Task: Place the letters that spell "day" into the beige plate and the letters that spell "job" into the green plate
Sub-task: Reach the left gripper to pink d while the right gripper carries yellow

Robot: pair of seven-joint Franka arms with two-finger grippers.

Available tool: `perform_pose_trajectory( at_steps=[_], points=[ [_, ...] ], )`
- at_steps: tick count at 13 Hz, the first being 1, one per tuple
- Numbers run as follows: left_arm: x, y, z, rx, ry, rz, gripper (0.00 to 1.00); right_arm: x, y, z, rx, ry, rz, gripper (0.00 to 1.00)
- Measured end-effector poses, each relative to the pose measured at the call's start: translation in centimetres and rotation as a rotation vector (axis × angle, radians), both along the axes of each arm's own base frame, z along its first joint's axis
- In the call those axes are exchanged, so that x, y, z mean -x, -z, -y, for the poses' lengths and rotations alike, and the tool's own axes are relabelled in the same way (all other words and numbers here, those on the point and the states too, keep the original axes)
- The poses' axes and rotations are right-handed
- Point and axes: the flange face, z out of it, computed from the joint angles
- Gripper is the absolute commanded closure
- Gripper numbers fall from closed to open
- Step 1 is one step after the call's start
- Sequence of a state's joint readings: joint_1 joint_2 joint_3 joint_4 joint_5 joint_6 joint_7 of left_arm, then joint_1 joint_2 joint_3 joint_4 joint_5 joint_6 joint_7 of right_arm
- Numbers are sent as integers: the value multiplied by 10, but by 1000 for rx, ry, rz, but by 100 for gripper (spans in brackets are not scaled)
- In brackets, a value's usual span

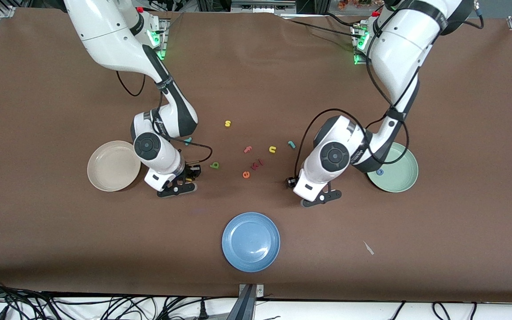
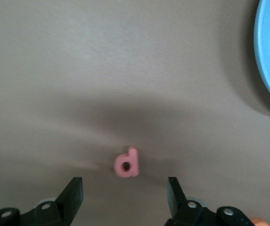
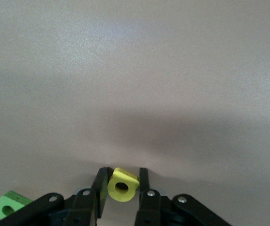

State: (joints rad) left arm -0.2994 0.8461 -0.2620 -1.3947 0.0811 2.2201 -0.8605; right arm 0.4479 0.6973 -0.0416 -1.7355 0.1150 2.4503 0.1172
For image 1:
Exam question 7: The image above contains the blue plate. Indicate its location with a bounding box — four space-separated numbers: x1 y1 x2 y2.
221 212 281 272

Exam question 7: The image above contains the beige plate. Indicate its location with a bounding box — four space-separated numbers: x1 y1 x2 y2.
87 140 142 192

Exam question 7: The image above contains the brown table cover sheet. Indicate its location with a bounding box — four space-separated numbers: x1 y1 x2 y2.
0 7 512 304

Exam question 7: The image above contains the light green plate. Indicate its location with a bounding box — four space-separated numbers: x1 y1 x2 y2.
366 142 419 193

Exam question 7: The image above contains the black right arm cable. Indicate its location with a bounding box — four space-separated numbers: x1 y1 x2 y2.
116 69 213 168

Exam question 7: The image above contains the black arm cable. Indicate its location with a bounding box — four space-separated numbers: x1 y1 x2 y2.
294 0 483 180
116 69 213 168

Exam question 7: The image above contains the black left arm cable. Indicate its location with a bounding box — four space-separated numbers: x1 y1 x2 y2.
294 0 483 180

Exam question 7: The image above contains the grey metal bracket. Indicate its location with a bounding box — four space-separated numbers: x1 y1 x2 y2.
227 284 265 320

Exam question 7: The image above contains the metal arm base mount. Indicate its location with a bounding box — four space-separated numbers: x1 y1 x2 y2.
352 24 372 66
147 19 170 60

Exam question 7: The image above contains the black cable on cover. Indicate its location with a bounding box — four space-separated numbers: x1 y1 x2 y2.
288 20 361 38

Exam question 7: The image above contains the grey metal rail box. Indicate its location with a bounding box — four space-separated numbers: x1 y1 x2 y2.
231 0 297 14

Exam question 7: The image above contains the black cable tangle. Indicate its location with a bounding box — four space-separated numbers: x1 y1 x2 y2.
0 276 239 320

